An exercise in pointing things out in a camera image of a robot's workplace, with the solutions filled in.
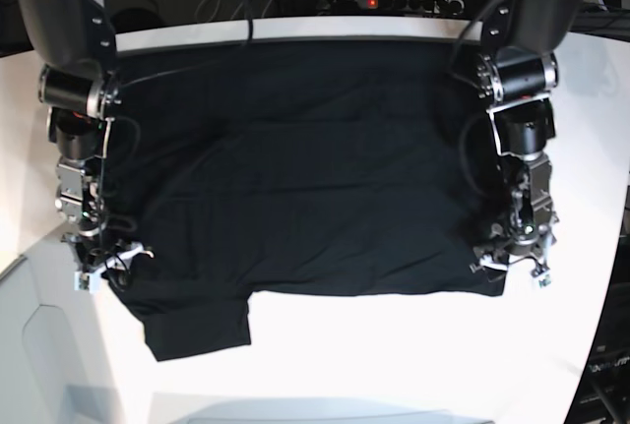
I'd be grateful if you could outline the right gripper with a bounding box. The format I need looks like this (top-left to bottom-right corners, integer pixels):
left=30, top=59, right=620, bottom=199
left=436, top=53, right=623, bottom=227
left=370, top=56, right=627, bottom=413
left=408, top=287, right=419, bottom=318
left=61, top=232, right=155, bottom=291

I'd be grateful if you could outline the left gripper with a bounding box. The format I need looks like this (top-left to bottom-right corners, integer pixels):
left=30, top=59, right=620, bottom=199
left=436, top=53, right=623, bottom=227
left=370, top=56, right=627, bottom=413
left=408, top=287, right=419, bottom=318
left=470, top=226, right=556, bottom=281

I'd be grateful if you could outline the black T-shirt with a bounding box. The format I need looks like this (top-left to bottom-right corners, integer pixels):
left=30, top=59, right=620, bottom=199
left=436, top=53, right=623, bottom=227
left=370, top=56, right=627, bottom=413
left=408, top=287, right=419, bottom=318
left=104, top=41, right=504, bottom=361

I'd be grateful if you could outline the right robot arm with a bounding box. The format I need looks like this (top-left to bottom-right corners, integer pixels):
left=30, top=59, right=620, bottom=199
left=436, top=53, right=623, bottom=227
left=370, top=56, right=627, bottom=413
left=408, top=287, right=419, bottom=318
left=17, top=0, right=151, bottom=292

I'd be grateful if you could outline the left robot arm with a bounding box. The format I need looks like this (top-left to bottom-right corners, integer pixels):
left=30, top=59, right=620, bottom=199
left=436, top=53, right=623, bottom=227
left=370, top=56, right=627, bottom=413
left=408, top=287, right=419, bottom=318
left=448, top=0, right=583, bottom=287

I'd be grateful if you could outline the black power strip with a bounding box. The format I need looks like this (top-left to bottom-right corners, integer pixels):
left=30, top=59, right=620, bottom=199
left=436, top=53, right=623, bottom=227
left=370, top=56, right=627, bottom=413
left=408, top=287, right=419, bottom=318
left=338, top=0, right=466, bottom=17

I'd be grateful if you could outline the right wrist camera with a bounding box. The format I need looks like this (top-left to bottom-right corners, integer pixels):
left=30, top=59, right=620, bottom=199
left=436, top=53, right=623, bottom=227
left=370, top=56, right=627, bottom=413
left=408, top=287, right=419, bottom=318
left=73, top=270, right=102, bottom=294

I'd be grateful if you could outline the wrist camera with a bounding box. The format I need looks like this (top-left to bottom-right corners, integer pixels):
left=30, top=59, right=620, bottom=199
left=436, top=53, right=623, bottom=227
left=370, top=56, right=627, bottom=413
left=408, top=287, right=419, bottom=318
left=531, top=269, right=552, bottom=289
left=73, top=270, right=102, bottom=294

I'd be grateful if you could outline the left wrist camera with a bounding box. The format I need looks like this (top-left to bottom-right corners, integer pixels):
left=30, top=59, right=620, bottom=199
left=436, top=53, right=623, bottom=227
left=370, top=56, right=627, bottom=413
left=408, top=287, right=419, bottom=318
left=531, top=269, right=552, bottom=289

